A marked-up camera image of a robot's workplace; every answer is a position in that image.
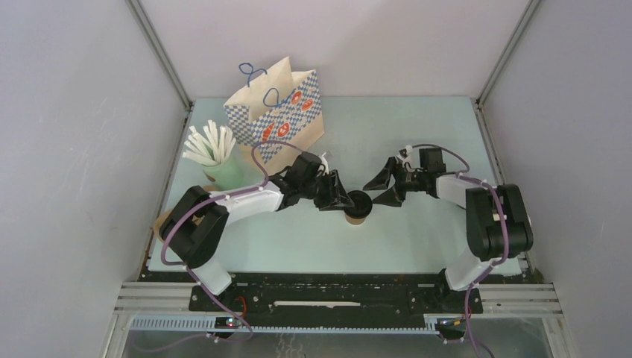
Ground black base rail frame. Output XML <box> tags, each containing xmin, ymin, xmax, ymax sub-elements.
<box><xmin>114</xmin><ymin>274</ymin><xmax>563</xmax><ymax>339</ymax></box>

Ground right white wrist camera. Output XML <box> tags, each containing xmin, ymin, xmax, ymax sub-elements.
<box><xmin>397</xmin><ymin>145</ymin><xmax>413</xmax><ymax>162</ymax></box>

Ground brown cardboard cup carrier stack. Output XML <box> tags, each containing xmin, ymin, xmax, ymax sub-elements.
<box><xmin>153</xmin><ymin>185</ymin><xmax>223</xmax><ymax>245</ymax></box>

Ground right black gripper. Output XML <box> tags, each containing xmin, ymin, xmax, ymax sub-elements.
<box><xmin>363</xmin><ymin>156</ymin><xmax>426</xmax><ymax>207</ymax></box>

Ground black cup lid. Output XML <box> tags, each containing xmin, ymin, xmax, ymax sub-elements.
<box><xmin>344</xmin><ymin>190</ymin><xmax>373</xmax><ymax>216</ymax></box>

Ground green straw holder cup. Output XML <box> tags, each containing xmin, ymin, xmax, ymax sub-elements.
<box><xmin>203</xmin><ymin>154</ymin><xmax>244</xmax><ymax>190</ymax></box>

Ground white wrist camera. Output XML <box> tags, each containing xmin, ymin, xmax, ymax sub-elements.
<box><xmin>319</xmin><ymin>151</ymin><xmax>331</xmax><ymax>174</ymax></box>
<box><xmin>397</xmin><ymin>145</ymin><xmax>413</xmax><ymax>162</ymax></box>

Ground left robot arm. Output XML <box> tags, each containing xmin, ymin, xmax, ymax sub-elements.
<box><xmin>157</xmin><ymin>151</ymin><xmax>354</xmax><ymax>311</ymax></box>

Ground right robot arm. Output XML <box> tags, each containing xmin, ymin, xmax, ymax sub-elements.
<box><xmin>363</xmin><ymin>144</ymin><xmax>534</xmax><ymax>312</ymax></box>

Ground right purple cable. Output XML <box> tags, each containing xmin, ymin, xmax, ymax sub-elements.
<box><xmin>412</xmin><ymin>143</ymin><xmax>510</xmax><ymax>358</ymax></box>

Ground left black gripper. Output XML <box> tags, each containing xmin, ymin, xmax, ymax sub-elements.
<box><xmin>300</xmin><ymin>172</ymin><xmax>353</xmax><ymax>213</ymax></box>

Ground checkered paper takeout bag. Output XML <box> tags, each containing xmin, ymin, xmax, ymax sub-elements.
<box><xmin>224</xmin><ymin>57</ymin><xmax>325</xmax><ymax>174</ymax></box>

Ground single brown paper cup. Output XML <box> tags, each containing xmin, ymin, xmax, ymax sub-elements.
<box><xmin>344</xmin><ymin>212</ymin><xmax>367</xmax><ymax>225</ymax></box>

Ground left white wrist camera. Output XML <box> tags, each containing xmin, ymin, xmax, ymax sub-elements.
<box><xmin>319</xmin><ymin>151</ymin><xmax>331</xmax><ymax>174</ymax></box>

